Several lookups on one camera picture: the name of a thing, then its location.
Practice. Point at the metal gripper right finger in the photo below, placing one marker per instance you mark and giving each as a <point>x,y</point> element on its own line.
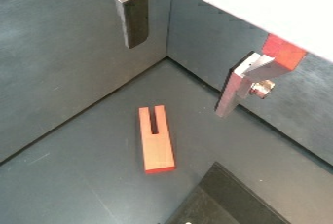
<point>239,85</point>

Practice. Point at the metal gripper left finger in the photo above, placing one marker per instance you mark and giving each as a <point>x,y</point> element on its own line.
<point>133,20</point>

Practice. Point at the red double-square peg object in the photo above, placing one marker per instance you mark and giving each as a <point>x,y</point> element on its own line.
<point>157,156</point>

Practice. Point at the black curved holder stand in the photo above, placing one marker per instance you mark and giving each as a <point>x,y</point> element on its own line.
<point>222,200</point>

